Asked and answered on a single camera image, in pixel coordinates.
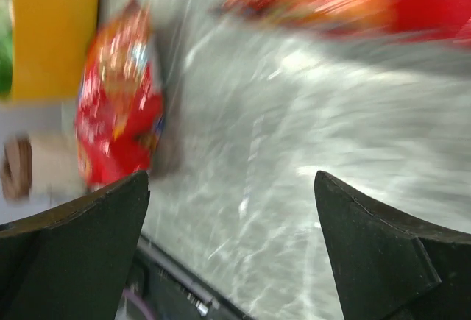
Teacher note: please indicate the green toy lettuce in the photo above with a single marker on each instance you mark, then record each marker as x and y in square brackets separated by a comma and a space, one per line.
[6, 46]

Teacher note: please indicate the yellow plastic basket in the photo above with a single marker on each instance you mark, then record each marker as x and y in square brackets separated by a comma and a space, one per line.
[50, 42]

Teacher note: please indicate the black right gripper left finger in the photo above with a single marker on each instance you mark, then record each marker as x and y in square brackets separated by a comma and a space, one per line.
[72, 261]

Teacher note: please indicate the brown twine roll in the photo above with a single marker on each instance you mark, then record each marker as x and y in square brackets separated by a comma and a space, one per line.
[16, 168]

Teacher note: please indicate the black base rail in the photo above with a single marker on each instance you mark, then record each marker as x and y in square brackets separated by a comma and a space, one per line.
[160, 287]

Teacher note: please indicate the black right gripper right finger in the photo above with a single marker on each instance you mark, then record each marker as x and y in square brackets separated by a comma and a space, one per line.
[388, 264]

